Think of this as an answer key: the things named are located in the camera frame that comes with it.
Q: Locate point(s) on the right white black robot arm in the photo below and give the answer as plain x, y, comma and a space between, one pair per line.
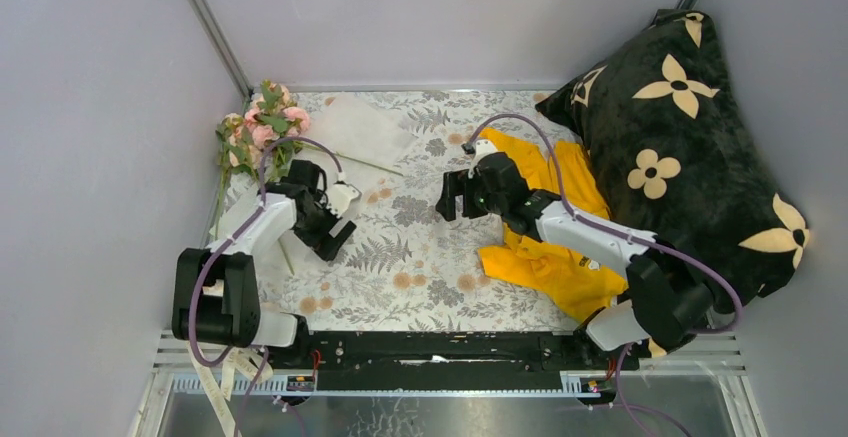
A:
616, 255

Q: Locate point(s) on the black floral pillow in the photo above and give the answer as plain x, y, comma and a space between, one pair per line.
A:
700, 217

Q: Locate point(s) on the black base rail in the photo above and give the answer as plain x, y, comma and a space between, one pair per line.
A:
375, 361

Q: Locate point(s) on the cream printed ribbon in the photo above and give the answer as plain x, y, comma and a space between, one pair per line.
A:
218, 382

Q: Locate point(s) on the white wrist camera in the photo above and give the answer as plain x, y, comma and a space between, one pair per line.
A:
340, 197
478, 150

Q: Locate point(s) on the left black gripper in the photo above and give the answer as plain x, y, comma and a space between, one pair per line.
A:
324, 245

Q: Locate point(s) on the white wrapping paper sheet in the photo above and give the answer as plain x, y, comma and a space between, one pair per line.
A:
362, 136

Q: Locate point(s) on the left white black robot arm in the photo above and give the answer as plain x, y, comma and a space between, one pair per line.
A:
216, 298

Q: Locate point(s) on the yellow garment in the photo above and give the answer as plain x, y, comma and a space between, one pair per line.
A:
558, 256

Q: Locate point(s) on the pink fake flower stem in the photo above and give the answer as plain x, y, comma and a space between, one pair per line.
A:
237, 155
277, 115

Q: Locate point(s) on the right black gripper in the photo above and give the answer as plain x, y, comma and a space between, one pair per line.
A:
455, 184

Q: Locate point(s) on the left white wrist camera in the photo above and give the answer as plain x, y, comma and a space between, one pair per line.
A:
340, 197

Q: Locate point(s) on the floral tablecloth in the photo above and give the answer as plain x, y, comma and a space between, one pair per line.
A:
405, 267

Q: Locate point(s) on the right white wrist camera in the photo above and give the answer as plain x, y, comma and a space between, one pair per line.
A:
478, 150

